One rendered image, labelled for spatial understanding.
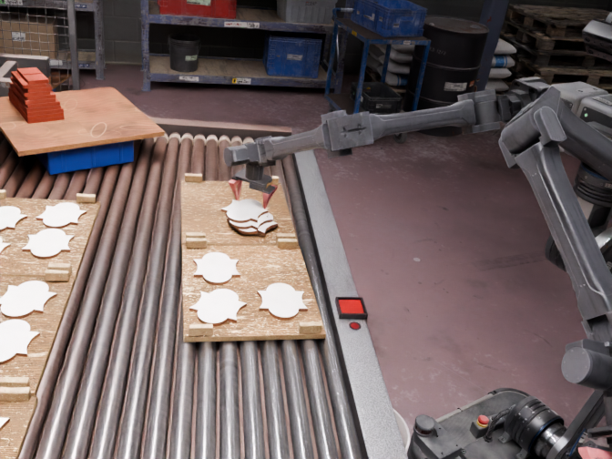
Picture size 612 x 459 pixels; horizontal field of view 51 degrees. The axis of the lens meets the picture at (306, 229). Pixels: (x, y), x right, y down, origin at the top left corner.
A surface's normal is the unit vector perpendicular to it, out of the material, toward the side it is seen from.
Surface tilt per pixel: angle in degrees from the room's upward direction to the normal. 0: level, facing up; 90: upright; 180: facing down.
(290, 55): 90
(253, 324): 0
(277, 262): 0
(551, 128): 38
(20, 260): 0
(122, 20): 90
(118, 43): 90
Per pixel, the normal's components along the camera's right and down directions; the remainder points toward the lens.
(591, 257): 0.38, -0.36
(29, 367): 0.11, -0.86
